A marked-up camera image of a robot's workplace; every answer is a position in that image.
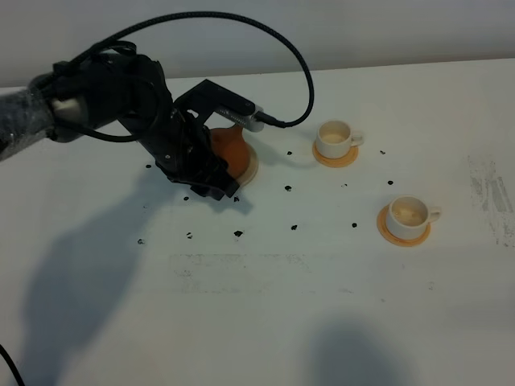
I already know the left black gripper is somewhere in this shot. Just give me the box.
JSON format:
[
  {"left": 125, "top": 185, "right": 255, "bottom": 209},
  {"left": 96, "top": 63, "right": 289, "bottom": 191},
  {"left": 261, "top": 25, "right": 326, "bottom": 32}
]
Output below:
[{"left": 139, "top": 109, "right": 239, "bottom": 200}]

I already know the brown clay teapot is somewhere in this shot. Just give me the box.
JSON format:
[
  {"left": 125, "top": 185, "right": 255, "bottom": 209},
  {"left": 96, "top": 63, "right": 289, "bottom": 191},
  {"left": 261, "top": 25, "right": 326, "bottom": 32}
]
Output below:
[{"left": 210, "top": 125, "right": 250, "bottom": 179}]

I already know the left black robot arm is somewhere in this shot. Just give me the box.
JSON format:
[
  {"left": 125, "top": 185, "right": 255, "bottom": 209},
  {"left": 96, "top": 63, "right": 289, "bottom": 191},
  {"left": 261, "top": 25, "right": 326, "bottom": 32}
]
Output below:
[{"left": 1, "top": 54, "right": 240, "bottom": 200}]

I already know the beige teapot saucer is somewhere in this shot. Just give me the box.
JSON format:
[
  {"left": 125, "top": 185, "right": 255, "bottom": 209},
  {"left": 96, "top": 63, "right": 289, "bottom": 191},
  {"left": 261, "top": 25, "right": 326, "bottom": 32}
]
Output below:
[{"left": 237, "top": 144, "right": 259, "bottom": 187}]

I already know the far orange coaster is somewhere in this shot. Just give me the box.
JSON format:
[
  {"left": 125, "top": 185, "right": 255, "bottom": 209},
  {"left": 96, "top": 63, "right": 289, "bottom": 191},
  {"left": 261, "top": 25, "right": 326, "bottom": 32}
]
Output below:
[{"left": 312, "top": 142, "right": 359, "bottom": 168}]

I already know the orange coaster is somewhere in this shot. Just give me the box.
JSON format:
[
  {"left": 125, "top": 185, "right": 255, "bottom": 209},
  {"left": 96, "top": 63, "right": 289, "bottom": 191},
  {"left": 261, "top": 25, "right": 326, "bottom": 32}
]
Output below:
[
  {"left": 377, "top": 205, "right": 431, "bottom": 248},
  {"left": 312, "top": 142, "right": 359, "bottom": 168}
]

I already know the far white teacup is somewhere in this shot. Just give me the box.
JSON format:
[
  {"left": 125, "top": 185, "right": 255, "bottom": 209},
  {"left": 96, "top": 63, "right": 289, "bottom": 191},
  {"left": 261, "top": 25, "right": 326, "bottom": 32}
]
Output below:
[{"left": 315, "top": 120, "right": 365, "bottom": 159}]

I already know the white teacup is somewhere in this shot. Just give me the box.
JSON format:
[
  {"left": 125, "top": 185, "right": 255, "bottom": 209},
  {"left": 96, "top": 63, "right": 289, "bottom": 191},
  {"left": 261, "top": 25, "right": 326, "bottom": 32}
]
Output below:
[
  {"left": 315, "top": 120, "right": 365, "bottom": 159},
  {"left": 386, "top": 195, "right": 442, "bottom": 240}
]

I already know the near orange coaster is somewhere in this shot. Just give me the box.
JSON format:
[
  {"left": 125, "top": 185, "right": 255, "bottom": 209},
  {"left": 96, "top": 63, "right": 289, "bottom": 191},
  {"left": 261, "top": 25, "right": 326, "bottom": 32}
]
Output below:
[{"left": 377, "top": 205, "right": 431, "bottom": 248}]

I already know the near white teacup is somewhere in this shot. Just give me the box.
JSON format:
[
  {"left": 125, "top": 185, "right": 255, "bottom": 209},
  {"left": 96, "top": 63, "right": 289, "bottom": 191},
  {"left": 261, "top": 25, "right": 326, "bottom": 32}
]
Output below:
[{"left": 386, "top": 195, "right": 442, "bottom": 240}]

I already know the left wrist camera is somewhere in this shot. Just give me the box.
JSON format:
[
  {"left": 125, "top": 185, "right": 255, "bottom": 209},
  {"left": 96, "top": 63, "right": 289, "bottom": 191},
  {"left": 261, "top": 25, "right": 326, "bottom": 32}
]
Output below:
[{"left": 175, "top": 80, "right": 265, "bottom": 133}]

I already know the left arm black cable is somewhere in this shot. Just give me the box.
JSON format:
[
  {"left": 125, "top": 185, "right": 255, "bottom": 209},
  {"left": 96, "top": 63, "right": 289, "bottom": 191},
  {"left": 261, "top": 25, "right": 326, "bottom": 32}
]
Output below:
[{"left": 51, "top": 11, "right": 315, "bottom": 142}]

